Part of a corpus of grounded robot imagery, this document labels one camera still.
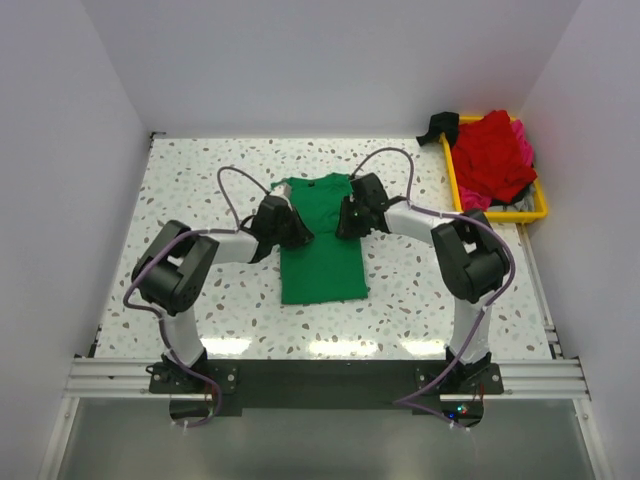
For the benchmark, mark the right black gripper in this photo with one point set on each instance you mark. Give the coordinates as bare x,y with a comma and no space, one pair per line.
346,228

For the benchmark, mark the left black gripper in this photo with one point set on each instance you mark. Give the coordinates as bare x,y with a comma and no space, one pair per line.
300,233

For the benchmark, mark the green t shirt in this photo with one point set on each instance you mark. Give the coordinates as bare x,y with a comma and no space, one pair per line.
328,269

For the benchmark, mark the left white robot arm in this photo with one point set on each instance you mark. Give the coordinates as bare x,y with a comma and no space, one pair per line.
169,277

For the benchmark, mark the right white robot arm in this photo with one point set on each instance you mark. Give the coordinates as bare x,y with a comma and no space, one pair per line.
474,262

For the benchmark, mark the black garment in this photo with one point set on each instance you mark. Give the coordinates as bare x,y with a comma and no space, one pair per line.
441,124

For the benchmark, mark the red t shirt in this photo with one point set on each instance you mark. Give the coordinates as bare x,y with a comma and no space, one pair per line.
487,158

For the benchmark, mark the grey garment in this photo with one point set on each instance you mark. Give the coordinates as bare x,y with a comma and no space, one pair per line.
523,202

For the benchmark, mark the yellow plastic bin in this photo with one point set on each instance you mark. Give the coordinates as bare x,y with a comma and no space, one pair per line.
511,217

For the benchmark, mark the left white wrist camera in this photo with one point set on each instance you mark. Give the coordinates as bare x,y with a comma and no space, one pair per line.
283,190

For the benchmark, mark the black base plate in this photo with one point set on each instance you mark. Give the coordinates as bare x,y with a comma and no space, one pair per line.
215,401

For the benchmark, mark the aluminium rail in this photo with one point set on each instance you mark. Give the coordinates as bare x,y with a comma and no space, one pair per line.
507,380

